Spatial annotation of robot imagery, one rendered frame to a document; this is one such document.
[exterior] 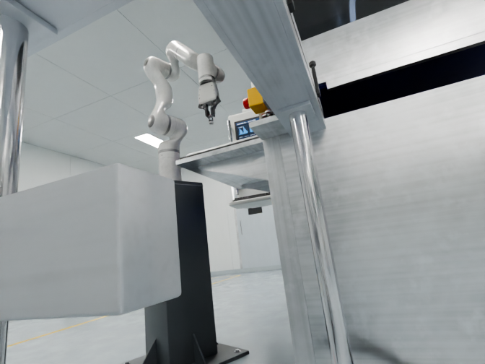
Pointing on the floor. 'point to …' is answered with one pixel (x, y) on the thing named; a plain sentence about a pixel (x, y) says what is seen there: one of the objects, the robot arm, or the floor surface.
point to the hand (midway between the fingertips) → (210, 113)
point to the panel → (401, 226)
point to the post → (289, 253)
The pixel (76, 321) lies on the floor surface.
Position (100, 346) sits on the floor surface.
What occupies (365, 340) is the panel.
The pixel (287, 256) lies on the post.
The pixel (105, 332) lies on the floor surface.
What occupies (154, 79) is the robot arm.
